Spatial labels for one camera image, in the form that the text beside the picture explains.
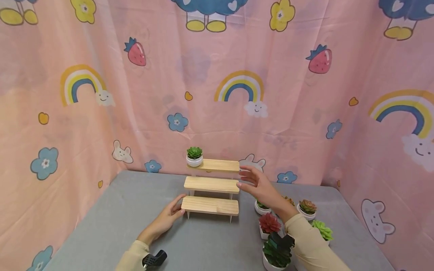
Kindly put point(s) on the person's right hand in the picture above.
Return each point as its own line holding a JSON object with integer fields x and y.
{"x": 266, "y": 192}

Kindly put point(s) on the dark green succulent small pot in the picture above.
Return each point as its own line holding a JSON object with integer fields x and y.
{"x": 261, "y": 207}

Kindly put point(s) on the person's right forearm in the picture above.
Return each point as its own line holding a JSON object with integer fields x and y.
{"x": 313, "y": 248}

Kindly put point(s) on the wooden three-tier shelf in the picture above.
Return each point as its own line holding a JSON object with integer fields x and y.
{"x": 210, "y": 205}

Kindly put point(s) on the small green succulent white pot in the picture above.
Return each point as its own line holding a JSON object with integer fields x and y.
{"x": 194, "y": 154}

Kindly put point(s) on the brown-green succulent white pot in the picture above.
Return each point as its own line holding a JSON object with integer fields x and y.
{"x": 307, "y": 209}

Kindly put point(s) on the person's left index finger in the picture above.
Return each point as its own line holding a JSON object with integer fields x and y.
{"x": 179, "y": 200}

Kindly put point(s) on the orange succulent plant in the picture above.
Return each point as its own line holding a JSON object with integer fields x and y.
{"x": 289, "y": 200}

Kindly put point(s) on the large dark green succulent pot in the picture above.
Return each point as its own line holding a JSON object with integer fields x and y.
{"x": 276, "y": 256}

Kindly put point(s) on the person's left hand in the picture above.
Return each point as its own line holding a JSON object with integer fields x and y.
{"x": 162, "y": 223}

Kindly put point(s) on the person's right fingers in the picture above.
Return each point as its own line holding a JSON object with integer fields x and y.
{"x": 249, "y": 173}

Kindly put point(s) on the red succulent white pot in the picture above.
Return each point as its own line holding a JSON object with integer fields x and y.
{"x": 269, "y": 224}

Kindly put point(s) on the light green succulent pot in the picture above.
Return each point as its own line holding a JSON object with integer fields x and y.
{"x": 322, "y": 230}

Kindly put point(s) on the person's left thumb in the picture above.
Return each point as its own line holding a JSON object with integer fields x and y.
{"x": 179, "y": 213}

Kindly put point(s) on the person's right thumb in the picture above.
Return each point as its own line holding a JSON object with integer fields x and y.
{"x": 244, "y": 185}

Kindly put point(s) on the person's left forearm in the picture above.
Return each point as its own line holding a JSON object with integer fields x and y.
{"x": 134, "y": 256}

